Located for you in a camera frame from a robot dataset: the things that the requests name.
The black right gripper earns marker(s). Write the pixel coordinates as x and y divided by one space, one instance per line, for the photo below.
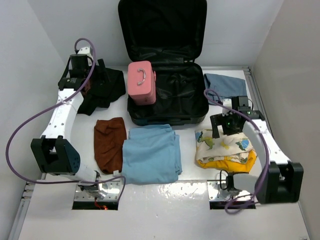
218 120

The black hard-shell suitcase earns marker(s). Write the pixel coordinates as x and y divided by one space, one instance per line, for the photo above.
169 34

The brown terry towel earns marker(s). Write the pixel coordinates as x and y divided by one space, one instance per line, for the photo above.
109 137

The aluminium frame rail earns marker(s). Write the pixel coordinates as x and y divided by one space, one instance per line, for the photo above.
255 94

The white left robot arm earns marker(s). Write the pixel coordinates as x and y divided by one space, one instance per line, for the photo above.
53 151

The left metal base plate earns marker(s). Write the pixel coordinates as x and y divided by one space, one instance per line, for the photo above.
107 192

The light blue cloth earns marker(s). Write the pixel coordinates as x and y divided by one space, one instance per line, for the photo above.
152 155

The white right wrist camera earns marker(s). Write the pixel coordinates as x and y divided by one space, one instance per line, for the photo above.
227 103

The dinosaur print white cloth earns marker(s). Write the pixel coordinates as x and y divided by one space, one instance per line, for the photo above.
231 153

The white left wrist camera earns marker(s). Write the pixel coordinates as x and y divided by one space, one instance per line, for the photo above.
87 50

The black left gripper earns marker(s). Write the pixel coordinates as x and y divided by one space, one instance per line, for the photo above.
101 77

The grey-blue cloth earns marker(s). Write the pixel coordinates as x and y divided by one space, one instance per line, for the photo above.
226 86

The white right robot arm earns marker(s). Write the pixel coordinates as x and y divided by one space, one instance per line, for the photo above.
280 179

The metal base plate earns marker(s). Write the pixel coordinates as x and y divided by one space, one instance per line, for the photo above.
217 192
107 192

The pink cosmetic case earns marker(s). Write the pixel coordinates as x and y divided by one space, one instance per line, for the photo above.
141 83

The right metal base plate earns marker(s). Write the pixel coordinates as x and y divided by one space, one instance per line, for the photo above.
217 192

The black garment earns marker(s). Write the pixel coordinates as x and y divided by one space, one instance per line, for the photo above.
116 89

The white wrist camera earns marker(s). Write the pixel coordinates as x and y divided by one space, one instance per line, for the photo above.
87 50
227 103

